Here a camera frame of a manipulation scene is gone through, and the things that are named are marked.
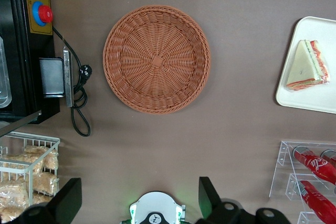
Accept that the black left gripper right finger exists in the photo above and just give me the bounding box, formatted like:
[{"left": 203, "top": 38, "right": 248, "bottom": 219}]
[{"left": 196, "top": 176, "right": 290, "bottom": 224}]

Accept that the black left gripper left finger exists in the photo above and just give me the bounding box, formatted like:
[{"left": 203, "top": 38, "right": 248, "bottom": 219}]
[{"left": 15, "top": 177, "right": 83, "bottom": 224}]

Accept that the triangular sandwich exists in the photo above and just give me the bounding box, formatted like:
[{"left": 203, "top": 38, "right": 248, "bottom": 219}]
[{"left": 286, "top": 39, "right": 331, "bottom": 94}]

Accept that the beige plastic tray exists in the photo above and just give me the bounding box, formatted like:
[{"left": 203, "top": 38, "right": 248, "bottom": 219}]
[{"left": 275, "top": 16, "right": 336, "bottom": 115}]

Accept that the round brown wicker basket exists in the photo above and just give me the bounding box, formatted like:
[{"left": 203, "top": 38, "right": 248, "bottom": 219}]
[{"left": 102, "top": 4, "right": 212, "bottom": 115}]

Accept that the bagged crispy snack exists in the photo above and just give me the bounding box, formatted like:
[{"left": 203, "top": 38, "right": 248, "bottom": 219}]
[
  {"left": 32, "top": 172, "right": 58, "bottom": 196},
  {"left": 0, "top": 154, "right": 45, "bottom": 180},
  {"left": 0, "top": 206, "right": 28, "bottom": 222},
  {"left": 0, "top": 180, "right": 30, "bottom": 209},
  {"left": 43, "top": 150, "right": 59, "bottom": 172},
  {"left": 24, "top": 145, "right": 53, "bottom": 157}
]

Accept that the clear acrylic bottle rack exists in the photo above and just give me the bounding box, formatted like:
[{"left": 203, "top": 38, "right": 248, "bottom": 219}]
[{"left": 269, "top": 140, "right": 336, "bottom": 224}]

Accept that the red cola bottle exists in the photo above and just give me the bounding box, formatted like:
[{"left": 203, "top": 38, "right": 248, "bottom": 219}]
[
  {"left": 321, "top": 149, "right": 336, "bottom": 167},
  {"left": 297, "top": 180, "right": 336, "bottom": 224},
  {"left": 292, "top": 146, "right": 336, "bottom": 186}
]

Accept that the black machine with emergency button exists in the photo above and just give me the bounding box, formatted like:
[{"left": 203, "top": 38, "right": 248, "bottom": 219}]
[{"left": 0, "top": 0, "right": 76, "bottom": 137}]

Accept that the white wire basket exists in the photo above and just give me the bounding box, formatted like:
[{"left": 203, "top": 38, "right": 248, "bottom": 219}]
[{"left": 0, "top": 131, "right": 61, "bottom": 224}]

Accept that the black power cable with plug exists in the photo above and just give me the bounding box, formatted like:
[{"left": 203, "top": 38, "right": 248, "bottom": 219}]
[{"left": 52, "top": 25, "right": 93, "bottom": 138}]

